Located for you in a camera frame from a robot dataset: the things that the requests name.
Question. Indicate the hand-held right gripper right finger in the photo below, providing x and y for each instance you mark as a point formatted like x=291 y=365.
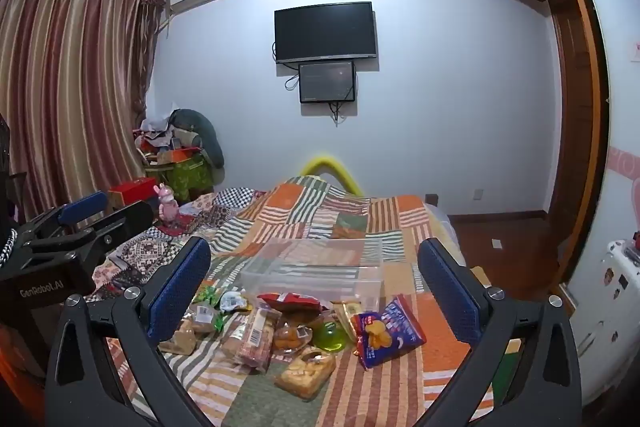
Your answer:
x=447 y=289

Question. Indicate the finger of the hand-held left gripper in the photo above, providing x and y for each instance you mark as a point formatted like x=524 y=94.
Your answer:
x=82 y=208
x=127 y=217

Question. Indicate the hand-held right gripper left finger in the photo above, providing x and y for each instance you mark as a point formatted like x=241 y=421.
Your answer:
x=179 y=289

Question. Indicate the blue snack bag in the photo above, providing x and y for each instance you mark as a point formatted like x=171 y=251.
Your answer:
x=387 y=332

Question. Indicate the round cracker sleeve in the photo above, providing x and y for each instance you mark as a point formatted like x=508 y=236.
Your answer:
x=257 y=339

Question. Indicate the small rice cracker packet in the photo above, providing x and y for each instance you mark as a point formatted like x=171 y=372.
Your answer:
x=347 y=317

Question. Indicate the round golden pastry packet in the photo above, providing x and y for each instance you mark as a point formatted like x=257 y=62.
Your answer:
x=291 y=338

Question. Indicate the green jelly cup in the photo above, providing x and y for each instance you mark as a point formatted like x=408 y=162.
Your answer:
x=330 y=337

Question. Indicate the clear plastic container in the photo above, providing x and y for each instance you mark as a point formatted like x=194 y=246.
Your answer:
x=310 y=274

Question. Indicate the clear pastry packet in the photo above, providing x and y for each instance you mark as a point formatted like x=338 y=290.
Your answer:
x=305 y=372

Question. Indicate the red box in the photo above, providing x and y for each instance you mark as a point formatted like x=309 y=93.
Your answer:
x=132 y=192

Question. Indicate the green candy wrapper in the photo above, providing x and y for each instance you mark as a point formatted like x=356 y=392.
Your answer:
x=220 y=322
x=209 y=296

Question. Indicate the pink plush toy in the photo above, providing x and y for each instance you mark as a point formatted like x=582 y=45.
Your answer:
x=167 y=204

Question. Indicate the white wrapped snack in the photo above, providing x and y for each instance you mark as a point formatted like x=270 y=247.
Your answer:
x=235 y=301

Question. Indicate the checkered patchwork blanket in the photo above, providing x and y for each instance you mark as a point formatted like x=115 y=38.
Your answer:
x=200 y=212

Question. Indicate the green patterned bag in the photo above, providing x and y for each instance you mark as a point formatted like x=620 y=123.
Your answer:
x=192 y=177

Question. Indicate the pile of clothes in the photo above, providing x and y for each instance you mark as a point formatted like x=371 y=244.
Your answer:
x=155 y=137

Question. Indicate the red snack bag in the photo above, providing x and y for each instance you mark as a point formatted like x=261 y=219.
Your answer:
x=290 y=302

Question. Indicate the grey plush pillow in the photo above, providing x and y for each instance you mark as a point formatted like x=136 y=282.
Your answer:
x=205 y=132

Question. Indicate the striped brown curtain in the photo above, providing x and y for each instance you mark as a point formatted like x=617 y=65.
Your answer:
x=65 y=82

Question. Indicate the striped patchwork quilt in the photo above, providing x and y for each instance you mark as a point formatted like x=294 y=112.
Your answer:
x=325 y=217

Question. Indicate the white appliance with stickers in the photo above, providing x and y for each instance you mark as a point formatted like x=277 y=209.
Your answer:
x=612 y=317

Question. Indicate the yellow foam tube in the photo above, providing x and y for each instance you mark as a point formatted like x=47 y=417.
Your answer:
x=332 y=163

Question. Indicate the brown wooden door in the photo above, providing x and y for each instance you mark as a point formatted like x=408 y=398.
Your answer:
x=570 y=117

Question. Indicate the small black monitor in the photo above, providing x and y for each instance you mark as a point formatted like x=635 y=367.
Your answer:
x=327 y=82

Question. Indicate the white wardrobe sliding door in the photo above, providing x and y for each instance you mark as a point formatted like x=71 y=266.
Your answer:
x=620 y=107

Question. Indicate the wall socket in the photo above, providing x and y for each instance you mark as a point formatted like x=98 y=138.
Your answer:
x=478 y=194

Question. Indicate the black wall television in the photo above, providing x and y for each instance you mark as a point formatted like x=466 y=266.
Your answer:
x=325 y=32

